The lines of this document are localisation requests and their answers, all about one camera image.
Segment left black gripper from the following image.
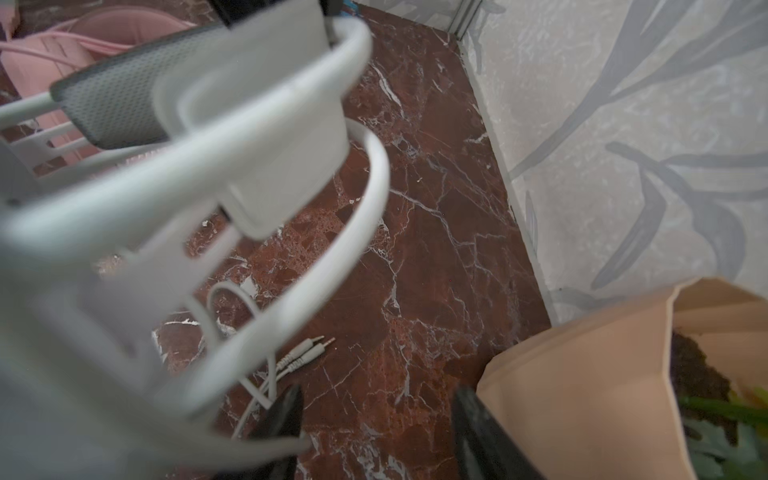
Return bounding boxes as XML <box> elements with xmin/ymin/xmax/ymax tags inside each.
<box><xmin>207</xmin><ymin>0</ymin><xmax>346</xmax><ymax>28</ymax></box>

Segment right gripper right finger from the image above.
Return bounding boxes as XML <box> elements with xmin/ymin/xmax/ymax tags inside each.
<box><xmin>452</xmin><ymin>386</ymin><xmax>544</xmax><ymax>480</ymax></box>

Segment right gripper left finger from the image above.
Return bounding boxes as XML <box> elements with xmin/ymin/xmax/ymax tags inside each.
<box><xmin>212</xmin><ymin>384</ymin><xmax>304</xmax><ymax>480</ymax></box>

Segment grey white headphone cable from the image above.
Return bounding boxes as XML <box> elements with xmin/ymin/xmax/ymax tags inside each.
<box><xmin>179</xmin><ymin>280</ymin><xmax>337</xmax><ymax>439</ymax></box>

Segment white headphones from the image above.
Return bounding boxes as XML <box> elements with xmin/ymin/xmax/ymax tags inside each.
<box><xmin>1</xmin><ymin>1</ymin><xmax>390</xmax><ymax>479</ymax></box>

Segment pink headphones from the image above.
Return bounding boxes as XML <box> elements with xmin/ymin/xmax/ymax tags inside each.
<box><xmin>0</xmin><ymin>4</ymin><xmax>199</xmax><ymax>175</ymax></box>

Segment beige flower pot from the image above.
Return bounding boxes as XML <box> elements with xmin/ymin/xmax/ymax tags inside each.
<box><xmin>477</xmin><ymin>278</ymin><xmax>767</xmax><ymax>479</ymax></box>

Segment green artificial plant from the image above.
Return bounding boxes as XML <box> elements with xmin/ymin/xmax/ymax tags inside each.
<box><xmin>678</xmin><ymin>387</ymin><xmax>767</xmax><ymax>479</ymax></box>

